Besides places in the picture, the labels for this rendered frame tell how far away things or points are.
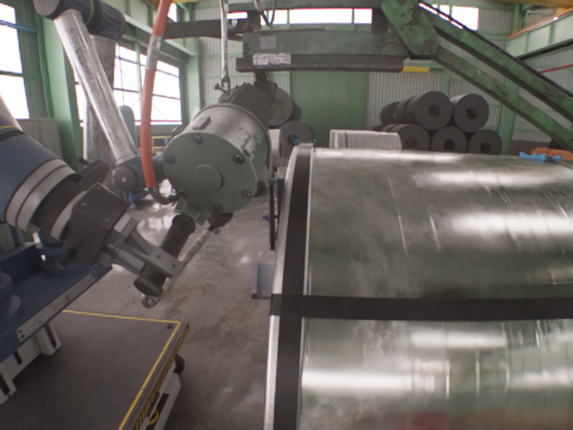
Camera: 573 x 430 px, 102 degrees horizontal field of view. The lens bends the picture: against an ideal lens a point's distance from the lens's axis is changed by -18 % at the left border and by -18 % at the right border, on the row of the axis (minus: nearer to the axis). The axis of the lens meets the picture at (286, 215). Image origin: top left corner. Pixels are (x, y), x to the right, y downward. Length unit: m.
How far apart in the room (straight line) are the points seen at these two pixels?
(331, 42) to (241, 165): 1.06
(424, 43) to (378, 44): 0.19
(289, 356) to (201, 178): 0.28
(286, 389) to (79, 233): 0.34
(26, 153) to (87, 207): 0.10
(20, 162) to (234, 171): 0.26
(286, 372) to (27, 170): 0.41
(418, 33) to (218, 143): 1.17
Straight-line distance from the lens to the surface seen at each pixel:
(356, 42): 1.40
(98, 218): 0.38
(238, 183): 0.41
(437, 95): 12.78
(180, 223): 0.47
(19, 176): 0.42
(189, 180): 0.44
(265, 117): 0.52
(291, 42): 1.40
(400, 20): 1.43
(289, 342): 0.41
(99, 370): 1.65
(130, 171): 1.13
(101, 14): 1.50
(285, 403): 0.43
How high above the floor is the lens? 1.42
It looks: 18 degrees down
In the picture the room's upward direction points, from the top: straight up
